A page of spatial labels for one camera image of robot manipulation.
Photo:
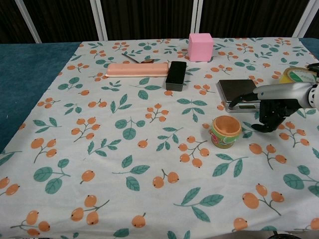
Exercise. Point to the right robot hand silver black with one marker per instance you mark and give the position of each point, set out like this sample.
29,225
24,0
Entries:
279,90

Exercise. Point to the small orange cup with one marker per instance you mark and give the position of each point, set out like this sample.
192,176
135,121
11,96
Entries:
225,134

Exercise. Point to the small digital scale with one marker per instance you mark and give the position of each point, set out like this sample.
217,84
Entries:
235,89

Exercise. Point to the yellow tape roll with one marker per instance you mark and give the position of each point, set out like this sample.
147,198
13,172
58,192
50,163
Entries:
292,74

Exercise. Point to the pink cube block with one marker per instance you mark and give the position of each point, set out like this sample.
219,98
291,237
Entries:
200,47

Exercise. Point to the black rectangular box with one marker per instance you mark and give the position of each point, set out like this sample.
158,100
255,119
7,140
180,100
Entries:
176,76

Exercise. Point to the dark metal spoon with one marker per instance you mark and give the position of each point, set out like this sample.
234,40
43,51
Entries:
147,60

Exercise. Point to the salmon pink long case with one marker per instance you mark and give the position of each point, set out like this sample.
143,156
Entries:
137,69

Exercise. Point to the black folding screen white frames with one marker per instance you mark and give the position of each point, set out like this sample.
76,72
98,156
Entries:
149,17

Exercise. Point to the floral fruit-print tablecloth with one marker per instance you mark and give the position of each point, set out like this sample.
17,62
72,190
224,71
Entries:
139,154

